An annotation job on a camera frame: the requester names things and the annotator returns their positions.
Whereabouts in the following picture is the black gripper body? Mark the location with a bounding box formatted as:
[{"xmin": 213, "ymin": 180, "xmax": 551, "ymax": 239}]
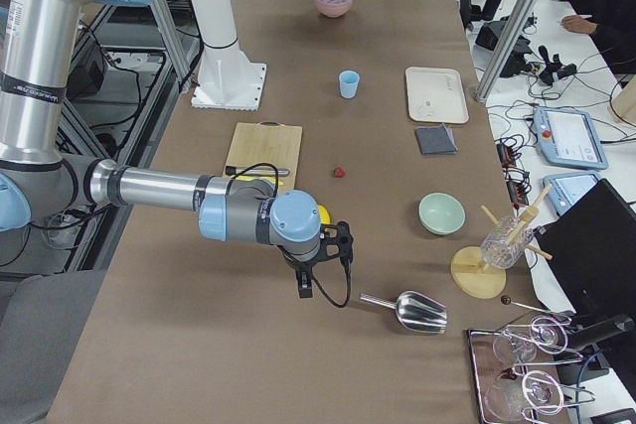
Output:
[{"xmin": 280, "ymin": 245, "xmax": 318, "ymax": 274}]

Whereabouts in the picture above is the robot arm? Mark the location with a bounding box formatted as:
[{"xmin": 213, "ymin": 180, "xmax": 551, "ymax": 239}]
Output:
[{"xmin": 1, "ymin": 0, "xmax": 326, "ymax": 298}]

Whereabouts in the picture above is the light blue plastic cup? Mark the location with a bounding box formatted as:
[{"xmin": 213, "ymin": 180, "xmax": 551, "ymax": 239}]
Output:
[{"xmin": 338, "ymin": 70, "xmax": 360, "ymax": 99}]

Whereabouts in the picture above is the metal ice scoop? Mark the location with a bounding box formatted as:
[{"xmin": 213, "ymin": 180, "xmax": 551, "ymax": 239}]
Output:
[{"xmin": 359, "ymin": 291, "xmax": 448, "ymax": 335}]

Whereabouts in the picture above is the yellow lemon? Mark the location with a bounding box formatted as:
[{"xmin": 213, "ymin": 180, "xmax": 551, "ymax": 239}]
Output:
[{"xmin": 318, "ymin": 205, "xmax": 331, "ymax": 224}]

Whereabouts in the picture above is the wooden cutting board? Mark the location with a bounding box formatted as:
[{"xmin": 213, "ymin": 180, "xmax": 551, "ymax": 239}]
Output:
[{"xmin": 226, "ymin": 122, "xmax": 303, "ymax": 187}]

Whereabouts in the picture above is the mint green bowl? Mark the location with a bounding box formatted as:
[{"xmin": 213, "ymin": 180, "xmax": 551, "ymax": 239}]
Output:
[{"xmin": 418, "ymin": 193, "xmax": 466, "ymax": 235}]

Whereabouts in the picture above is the cream rabbit tray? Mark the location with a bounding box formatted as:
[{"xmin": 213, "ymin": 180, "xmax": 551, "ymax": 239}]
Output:
[{"xmin": 405, "ymin": 67, "xmax": 469, "ymax": 124}]

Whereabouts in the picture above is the wooden glass drying stand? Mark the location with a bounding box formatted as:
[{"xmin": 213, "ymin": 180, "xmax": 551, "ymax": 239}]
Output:
[{"xmin": 451, "ymin": 186, "xmax": 553, "ymax": 299}]

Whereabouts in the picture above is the grey folded cloth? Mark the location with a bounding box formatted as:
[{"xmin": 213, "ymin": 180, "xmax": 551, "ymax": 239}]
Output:
[{"xmin": 414, "ymin": 124, "xmax": 458, "ymax": 156}]

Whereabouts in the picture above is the clear patterned glass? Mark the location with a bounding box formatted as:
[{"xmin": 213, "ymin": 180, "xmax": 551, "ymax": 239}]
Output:
[{"xmin": 480, "ymin": 216, "xmax": 533, "ymax": 269}]

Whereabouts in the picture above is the wine glass on rack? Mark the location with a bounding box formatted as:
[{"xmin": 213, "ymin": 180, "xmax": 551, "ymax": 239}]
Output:
[
  {"xmin": 484, "ymin": 370, "xmax": 565, "ymax": 423},
  {"xmin": 492, "ymin": 315, "xmax": 567, "ymax": 365}
]

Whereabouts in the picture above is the metal tray with rack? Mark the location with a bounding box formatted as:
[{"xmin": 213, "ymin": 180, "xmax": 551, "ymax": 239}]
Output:
[{"xmin": 466, "ymin": 314, "xmax": 595, "ymax": 423}]

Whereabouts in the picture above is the blue teach pendant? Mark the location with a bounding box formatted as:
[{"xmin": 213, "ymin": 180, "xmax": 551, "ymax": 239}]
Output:
[
  {"xmin": 543, "ymin": 171, "xmax": 601, "ymax": 215},
  {"xmin": 534, "ymin": 107, "xmax": 609, "ymax": 170}
]

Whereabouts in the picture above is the black monitor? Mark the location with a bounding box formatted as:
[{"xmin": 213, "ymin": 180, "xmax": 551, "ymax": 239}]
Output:
[{"xmin": 536, "ymin": 179, "xmax": 635, "ymax": 317}]

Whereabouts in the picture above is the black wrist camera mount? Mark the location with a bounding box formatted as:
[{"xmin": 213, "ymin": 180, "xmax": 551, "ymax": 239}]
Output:
[{"xmin": 317, "ymin": 220, "xmax": 354, "ymax": 264}]

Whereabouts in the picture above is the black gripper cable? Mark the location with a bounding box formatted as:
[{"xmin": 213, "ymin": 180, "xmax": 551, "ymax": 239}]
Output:
[{"xmin": 307, "ymin": 244, "xmax": 354, "ymax": 309}]

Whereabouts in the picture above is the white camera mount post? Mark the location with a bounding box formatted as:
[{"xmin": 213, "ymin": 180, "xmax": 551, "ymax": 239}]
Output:
[{"xmin": 191, "ymin": 0, "xmax": 266, "ymax": 111}]

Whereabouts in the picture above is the aluminium frame post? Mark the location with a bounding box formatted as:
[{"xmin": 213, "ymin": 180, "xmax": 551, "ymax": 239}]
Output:
[{"xmin": 475, "ymin": 0, "xmax": 537, "ymax": 104}]

